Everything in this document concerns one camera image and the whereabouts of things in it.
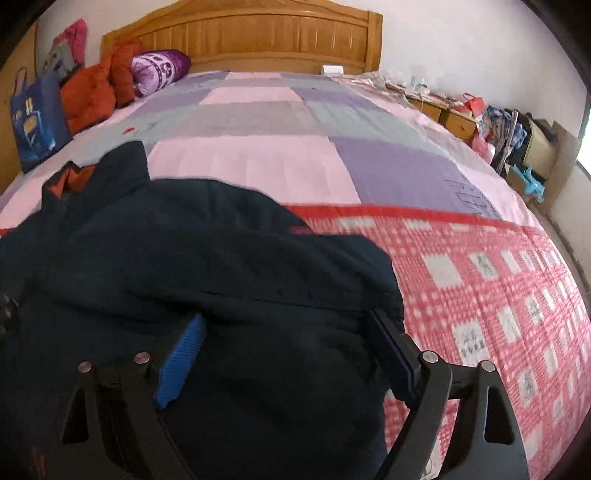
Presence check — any dark navy padded jacket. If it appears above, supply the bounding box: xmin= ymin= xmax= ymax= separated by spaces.
xmin=1 ymin=141 xmax=404 ymax=479

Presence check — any pile of colourful clothes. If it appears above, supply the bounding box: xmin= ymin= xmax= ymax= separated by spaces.
xmin=470 ymin=106 xmax=532 ymax=177

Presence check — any red checkered blanket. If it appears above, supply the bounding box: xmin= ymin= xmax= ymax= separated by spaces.
xmin=283 ymin=205 xmax=590 ymax=477

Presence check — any turquoise plastic toy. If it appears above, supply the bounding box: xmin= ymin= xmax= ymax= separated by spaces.
xmin=512 ymin=165 xmax=545 ymax=203

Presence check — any cardboard box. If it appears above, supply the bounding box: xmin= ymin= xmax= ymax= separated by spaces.
xmin=506 ymin=116 xmax=581 ymax=216

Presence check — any blue gift bag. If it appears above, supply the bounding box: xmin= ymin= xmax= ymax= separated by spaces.
xmin=10 ymin=67 xmax=72 ymax=174

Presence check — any wooden nightstand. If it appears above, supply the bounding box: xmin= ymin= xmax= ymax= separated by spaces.
xmin=386 ymin=82 xmax=477 ymax=144

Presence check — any red-orange quilted cushion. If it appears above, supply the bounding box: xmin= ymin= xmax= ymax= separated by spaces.
xmin=60 ymin=38 xmax=141 ymax=135

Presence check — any pastel patchwork bed sheet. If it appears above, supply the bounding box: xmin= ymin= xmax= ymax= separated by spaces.
xmin=1 ymin=71 xmax=537 ymax=228

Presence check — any purple patterned pillow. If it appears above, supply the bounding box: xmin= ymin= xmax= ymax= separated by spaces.
xmin=131 ymin=50 xmax=191 ymax=97

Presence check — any grey hanging garment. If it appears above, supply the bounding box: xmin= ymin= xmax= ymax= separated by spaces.
xmin=42 ymin=40 xmax=79 ymax=85

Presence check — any wooden wardrobe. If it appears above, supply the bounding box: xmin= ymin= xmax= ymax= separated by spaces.
xmin=0 ymin=23 xmax=37 ymax=192

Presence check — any pink hanging garment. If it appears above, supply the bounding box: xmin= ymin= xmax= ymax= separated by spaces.
xmin=52 ymin=18 xmax=88 ymax=65

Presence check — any white box by headboard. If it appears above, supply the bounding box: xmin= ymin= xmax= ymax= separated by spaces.
xmin=321 ymin=65 xmax=345 ymax=77

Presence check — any wooden headboard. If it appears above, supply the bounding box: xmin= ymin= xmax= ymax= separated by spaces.
xmin=100 ymin=0 xmax=384 ymax=74

